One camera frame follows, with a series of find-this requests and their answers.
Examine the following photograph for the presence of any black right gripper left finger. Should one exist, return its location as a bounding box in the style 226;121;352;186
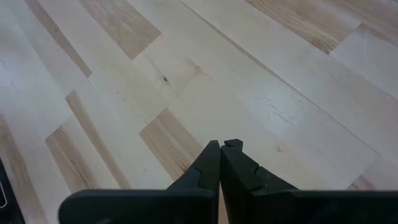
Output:
58;139;221;224

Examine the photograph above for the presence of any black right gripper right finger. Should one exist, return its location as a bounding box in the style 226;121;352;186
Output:
220;139;398;224

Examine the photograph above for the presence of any black aluminium table frame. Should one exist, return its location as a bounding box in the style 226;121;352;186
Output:
0;157;26;224

